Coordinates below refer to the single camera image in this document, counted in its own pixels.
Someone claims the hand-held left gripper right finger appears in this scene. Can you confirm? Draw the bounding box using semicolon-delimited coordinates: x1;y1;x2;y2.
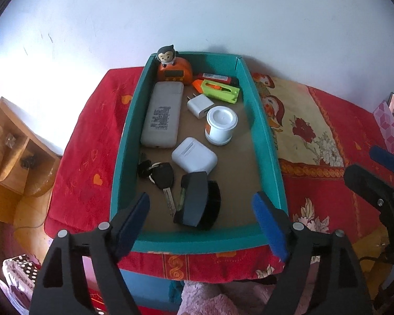
252;191;373;315

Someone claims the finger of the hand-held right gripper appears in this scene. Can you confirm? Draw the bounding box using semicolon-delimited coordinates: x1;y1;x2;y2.
344;164;394;237
369;145;394;175

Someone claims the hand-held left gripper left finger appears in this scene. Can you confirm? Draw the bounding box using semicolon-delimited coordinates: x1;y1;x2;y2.
29;192;151;315

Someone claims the black car key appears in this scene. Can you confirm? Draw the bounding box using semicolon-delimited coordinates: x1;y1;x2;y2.
137;159;178;217

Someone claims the black curved case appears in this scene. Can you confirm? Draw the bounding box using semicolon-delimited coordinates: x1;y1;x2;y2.
173;171;221;231

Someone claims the teal cardboard box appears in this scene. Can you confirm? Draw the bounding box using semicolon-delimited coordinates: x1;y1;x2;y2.
109;52;289;256

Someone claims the white earbuds case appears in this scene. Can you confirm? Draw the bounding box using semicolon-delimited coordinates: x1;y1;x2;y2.
171;137;218;175

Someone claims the white power bank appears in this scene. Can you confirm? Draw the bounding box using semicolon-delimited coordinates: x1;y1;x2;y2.
141;81;185;150

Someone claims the white jar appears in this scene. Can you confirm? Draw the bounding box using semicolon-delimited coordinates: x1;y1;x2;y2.
204;106;239;146

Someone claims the white charger plug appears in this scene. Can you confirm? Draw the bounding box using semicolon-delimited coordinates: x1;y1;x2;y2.
185;92;215;120

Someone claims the green orange utility knife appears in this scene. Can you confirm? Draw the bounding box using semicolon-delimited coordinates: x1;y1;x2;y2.
200;79;242;104

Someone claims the orange monkey alarm clock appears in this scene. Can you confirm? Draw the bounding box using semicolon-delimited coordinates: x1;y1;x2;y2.
155;44;194;85

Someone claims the red and black lighter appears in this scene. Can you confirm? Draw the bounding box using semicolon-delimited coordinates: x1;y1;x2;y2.
197;72;239;86

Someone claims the pink patterned box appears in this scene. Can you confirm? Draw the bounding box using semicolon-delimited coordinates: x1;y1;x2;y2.
372;92;394;160

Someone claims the blue panel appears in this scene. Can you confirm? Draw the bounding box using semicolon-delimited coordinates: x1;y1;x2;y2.
121;267;184;311

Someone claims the red printed blanket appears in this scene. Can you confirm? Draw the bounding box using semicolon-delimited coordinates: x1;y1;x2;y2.
44;67;394;284

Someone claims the pink fuzzy cloth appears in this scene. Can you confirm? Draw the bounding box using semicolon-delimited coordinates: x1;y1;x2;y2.
179;279;274;315

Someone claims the polka dot cloth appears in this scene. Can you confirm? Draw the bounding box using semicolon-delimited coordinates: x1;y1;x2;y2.
2;253;42;306

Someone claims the wooden shelf unit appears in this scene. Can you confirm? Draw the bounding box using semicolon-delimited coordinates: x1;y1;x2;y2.
0;97;62;227

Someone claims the black cable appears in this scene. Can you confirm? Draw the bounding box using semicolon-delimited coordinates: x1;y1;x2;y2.
358;254;390;265

